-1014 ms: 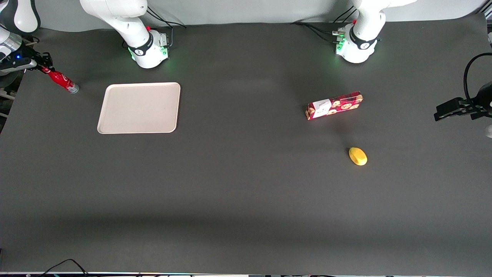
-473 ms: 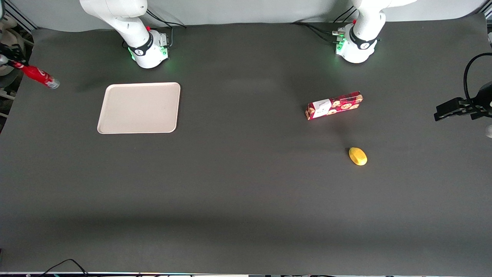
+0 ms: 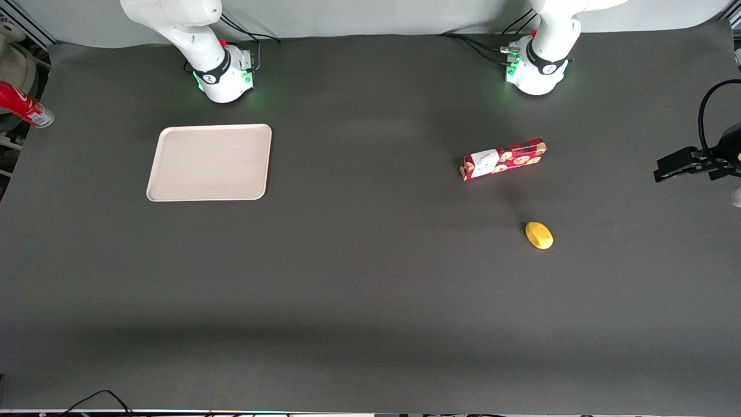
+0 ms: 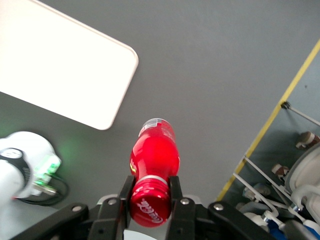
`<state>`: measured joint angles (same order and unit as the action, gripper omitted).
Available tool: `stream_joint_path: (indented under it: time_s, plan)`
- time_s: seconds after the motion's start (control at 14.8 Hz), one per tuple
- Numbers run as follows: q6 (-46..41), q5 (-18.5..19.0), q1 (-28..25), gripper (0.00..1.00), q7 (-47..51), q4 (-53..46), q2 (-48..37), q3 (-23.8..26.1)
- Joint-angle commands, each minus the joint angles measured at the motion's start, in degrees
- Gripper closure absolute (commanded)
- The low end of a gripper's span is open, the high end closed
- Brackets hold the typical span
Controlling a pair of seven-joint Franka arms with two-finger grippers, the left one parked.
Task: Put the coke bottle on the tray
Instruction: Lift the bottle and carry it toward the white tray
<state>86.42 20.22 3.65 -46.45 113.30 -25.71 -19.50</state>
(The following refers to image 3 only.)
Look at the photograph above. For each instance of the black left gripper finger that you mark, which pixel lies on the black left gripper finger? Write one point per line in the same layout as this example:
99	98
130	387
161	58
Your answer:
680	172
683	155

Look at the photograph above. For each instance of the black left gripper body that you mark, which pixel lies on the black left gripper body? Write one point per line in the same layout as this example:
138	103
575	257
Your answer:
728	146

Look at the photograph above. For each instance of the red coke bottle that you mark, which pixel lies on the red coke bottle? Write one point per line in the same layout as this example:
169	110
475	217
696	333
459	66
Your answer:
20	104

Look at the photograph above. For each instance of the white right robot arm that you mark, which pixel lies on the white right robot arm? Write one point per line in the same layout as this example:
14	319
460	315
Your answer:
215	63

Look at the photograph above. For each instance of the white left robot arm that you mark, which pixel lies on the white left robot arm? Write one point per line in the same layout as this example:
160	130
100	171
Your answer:
541	63

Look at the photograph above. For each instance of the beige rectangular tray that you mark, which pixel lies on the beige rectangular tray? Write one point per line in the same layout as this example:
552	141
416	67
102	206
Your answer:
211	162

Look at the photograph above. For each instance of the yellow lemon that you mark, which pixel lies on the yellow lemon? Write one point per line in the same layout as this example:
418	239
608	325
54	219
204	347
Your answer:
539	236

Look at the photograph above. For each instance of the red cookie box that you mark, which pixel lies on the red cookie box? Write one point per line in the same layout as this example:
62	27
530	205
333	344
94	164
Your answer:
503	158

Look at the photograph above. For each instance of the dark grey table mat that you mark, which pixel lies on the dark grey table mat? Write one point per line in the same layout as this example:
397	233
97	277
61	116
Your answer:
370	289

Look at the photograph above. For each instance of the beige round object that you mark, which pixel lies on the beige round object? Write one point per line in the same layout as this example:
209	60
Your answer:
17	66

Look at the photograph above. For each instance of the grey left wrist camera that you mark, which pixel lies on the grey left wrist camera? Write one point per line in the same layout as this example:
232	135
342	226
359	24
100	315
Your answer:
737	198

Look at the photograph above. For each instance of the aluminium frame rail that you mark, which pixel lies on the aluminium frame rail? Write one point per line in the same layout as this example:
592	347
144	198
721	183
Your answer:
35	26

